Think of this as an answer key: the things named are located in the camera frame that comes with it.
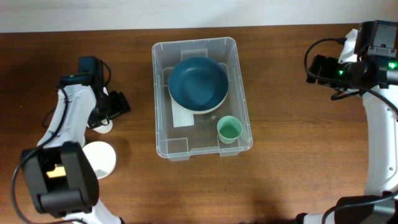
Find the cream plastic cup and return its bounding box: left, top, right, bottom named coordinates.
left=93, top=119, right=113, bottom=134

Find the white small bowl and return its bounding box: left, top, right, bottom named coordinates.
left=83, top=141, right=117, bottom=179

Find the beige bowl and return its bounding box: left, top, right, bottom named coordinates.
left=170, top=97, right=226, bottom=114

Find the dark blue bowl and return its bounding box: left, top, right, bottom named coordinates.
left=168, top=57, right=229, bottom=113

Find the mint green plastic cup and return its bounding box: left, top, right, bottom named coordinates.
left=217, top=116, right=243, bottom=144

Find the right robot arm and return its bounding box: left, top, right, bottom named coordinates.
left=295, top=54, right=397, bottom=223

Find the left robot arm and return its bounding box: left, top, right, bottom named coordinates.
left=17, top=72, right=123, bottom=223

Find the clear plastic storage bin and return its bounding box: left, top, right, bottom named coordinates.
left=152, top=37, right=253, bottom=161

